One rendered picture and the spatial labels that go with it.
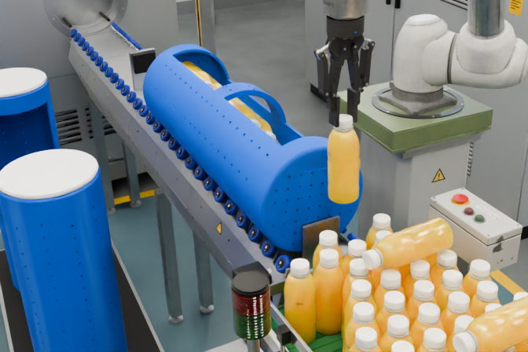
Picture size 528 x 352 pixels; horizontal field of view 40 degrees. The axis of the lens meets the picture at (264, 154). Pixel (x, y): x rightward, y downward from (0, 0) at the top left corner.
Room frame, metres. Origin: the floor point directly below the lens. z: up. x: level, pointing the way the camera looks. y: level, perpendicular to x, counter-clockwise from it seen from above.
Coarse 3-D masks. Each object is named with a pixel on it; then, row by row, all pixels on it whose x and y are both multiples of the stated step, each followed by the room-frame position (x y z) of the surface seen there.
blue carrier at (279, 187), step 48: (192, 48) 2.24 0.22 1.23; (144, 96) 2.20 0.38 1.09; (192, 96) 1.92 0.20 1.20; (240, 96) 1.86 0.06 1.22; (192, 144) 1.81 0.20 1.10; (240, 144) 1.61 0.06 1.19; (288, 144) 1.53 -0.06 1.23; (240, 192) 1.53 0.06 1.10; (288, 192) 1.46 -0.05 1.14; (288, 240) 1.46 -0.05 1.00
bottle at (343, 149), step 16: (336, 128) 1.39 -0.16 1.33; (352, 128) 1.39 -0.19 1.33; (336, 144) 1.37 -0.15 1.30; (352, 144) 1.37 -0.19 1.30; (336, 160) 1.37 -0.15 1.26; (352, 160) 1.37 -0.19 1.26; (336, 176) 1.37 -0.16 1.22; (352, 176) 1.37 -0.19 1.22; (336, 192) 1.37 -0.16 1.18; (352, 192) 1.37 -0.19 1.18
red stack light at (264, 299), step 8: (232, 296) 0.96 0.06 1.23; (240, 296) 0.94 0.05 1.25; (256, 296) 0.94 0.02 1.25; (264, 296) 0.94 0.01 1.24; (240, 304) 0.94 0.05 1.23; (248, 304) 0.94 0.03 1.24; (256, 304) 0.94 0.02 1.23; (264, 304) 0.94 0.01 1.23; (240, 312) 0.94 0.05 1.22; (248, 312) 0.94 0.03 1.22; (256, 312) 0.94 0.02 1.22; (264, 312) 0.94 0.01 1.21
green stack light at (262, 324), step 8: (240, 320) 0.94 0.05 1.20; (248, 320) 0.94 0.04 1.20; (256, 320) 0.94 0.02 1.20; (264, 320) 0.94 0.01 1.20; (240, 328) 0.94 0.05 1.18; (248, 328) 0.94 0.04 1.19; (256, 328) 0.94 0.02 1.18; (264, 328) 0.94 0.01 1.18; (240, 336) 0.94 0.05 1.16; (248, 336) 0.94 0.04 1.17; (256, 336) 0.94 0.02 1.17; (264, 336) 0.94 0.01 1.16
